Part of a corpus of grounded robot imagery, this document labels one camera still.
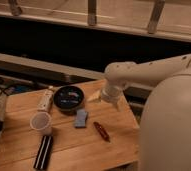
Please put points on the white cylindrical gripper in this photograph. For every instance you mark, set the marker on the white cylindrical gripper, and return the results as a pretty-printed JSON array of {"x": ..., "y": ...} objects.
[{"x": 109, "y": 93}]

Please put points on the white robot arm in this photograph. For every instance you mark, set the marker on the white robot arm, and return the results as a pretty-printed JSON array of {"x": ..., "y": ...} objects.
[{"x": 165, "y": 127}]

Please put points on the blue sponge block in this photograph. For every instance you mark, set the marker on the blue sponge block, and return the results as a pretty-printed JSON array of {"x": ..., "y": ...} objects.
[{"x": 80, "y": 119}]

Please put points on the white plastic cup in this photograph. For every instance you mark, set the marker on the white plastic cup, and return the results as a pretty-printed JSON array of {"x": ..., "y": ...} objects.
[{"x": 41, "y": 122}]

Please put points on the grey metal rail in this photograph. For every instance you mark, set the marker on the grey metal rail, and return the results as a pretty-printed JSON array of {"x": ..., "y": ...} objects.
[{"x": 47, "y": 70}]

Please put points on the wooden table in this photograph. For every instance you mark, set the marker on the wooden table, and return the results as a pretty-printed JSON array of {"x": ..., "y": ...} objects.
[{"x": 73, "y": 149}]

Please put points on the black ceramic bowl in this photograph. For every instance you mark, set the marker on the black ceramic bowl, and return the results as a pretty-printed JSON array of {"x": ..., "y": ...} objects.
[{"x": 68, "y": 98}]

